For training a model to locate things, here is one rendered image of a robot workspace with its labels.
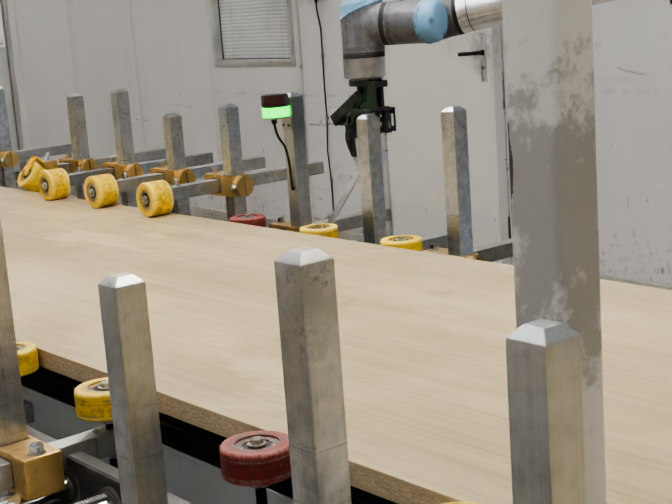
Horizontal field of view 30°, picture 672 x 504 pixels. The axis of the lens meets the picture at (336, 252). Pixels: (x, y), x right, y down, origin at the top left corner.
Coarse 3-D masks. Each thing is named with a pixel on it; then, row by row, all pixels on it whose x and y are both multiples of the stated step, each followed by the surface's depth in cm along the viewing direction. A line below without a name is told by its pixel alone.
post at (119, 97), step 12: (120, 96) 332; (120, 108) 332; (120, 120) 332; (120, 132) 333; (120, 144) 334; (132, 144) 336; (120, 156) 335; (132, 156) 336; (132, 192) 337; (132, 204) 338
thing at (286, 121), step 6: (276, 120) 274; (282, 120) 277; (288, 120) 275; (282, 126) 277; (288, 126) 275; (276, 132) 274; (282, 144) 276; (288, 156) 277; (288, 162) 277; (294, 186) 278
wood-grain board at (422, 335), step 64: (0, 192) 350; (64, 256) 249; (128, 256) 244; (192, 256) 239; (256, 256) 235; (384, 256) 227; (448, 256) 223; (64, 320) 195; (192, 320) 190; (256, 320) 187; (384, 320) 182; (448, 320) 179; (512, 320) 177; (640, 320) 172; (192, 384) 157; (256, 384) 155; (384, 384) 152; (448, 384) 150; (640, 384) 145; (384, 448) 130; (448, 448) 129; (640, 448) 125
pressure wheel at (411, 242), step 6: (384, 240) 238; (390, 240) 239; (396, 240) 238; (402, 240) 238; (408, 240) 236; (414, 240) 236; (420, 240) 237; (390, 246) 236; (396, 246) 235; (402, 246) 235; (408, 246) 235; (414, 246) 236; (420, 246) 237
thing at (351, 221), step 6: (390, 210) 302; (342, 216) 296; (348, 216) 295; (354, 216) 295; (360, 216) 296; (390, 216) 302; (312, 222) 290; (318, 222) 290; (324, 222) 289; (336, 222) 292; (342, 222) 293; (348, 222) 294; (354, 222) 295; (360, 222) 296; (342, 228) 293; (348, 228) 294; (354, 228) 295
